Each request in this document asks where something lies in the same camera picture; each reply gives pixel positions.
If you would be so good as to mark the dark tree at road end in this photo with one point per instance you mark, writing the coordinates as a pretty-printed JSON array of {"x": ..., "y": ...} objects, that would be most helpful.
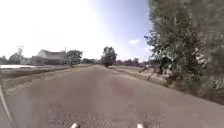
[{"x": 108, "y": 56}]

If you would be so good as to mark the distant trees by road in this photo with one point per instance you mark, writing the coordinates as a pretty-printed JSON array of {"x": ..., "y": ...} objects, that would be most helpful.
[{"x": 128, "y": 62}]

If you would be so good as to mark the grey asphalt road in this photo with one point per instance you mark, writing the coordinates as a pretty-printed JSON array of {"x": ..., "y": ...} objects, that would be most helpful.
[{"x": 100, "y": 96}]

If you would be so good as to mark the dry grass roadside strip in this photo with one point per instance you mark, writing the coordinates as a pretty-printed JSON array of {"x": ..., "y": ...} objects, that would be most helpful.
[{"x": 146, "y": 76}]

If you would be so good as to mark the tree beside house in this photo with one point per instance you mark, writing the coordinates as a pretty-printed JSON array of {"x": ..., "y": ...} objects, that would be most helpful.
[{"x": 74, "y": 56}]

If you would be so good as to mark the house with pitched roof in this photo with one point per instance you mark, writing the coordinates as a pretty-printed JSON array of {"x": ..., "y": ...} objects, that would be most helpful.
[{"x": 50, "y": 56}]

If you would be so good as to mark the robot's own part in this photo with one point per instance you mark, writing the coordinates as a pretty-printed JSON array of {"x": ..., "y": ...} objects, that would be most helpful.
[
  {"x": 140, "y": 126},
  {"x": 74, "y": 125}
]

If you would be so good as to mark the large leafy roadside tree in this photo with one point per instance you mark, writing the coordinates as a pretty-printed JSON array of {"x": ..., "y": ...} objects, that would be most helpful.
[{"x": 186, "y": 40}]

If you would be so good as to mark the grass verge strip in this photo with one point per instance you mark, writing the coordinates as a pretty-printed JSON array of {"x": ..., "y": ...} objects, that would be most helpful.
[{"x": 30, "y": 75}]

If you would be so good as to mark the pale flat field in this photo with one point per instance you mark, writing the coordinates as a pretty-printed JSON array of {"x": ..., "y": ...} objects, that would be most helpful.
[{"x": 13, "y": 66}]

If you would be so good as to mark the distant tree line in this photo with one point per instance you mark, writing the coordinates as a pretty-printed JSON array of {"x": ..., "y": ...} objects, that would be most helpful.
[{"x": 10, "y": 60}]

